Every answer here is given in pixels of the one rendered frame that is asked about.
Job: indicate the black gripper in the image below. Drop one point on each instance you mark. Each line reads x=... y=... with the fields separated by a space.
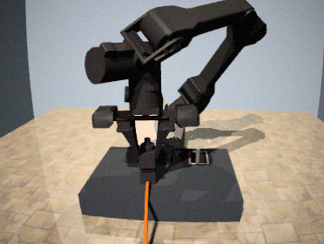
x=145 y=100

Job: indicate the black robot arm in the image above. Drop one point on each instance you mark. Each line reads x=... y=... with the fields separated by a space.
x=169 y=29

